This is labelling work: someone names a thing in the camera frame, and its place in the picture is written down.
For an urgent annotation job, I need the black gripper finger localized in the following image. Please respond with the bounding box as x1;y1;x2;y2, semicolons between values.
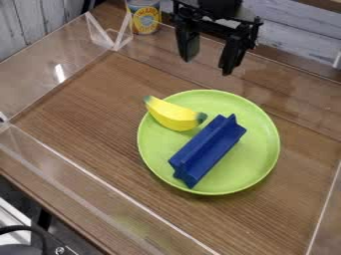
175;22;199;62
218;34;247;76

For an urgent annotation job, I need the blue star-shaped block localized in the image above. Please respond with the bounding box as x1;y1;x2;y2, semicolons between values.
168;114;246;188

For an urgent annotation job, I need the clear acrylic corner bracket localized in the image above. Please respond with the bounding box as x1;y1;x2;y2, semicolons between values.
85;12;134;52

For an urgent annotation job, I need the yellow blue labelled can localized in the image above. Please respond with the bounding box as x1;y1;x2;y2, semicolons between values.
127;0;162;35

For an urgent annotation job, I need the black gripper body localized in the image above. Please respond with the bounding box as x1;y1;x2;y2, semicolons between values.
171;0;263;49

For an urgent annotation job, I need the clear acrylic front wall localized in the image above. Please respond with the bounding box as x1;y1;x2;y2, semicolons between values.
0;113;219;255

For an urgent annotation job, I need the black cable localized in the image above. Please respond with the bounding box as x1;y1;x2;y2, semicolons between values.
0;224;51;255

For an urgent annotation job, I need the green round plate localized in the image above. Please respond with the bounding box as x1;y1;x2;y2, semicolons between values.
138;90;281;195

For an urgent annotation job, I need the yellow toy banana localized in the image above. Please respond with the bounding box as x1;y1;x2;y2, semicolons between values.
144;96;207;131

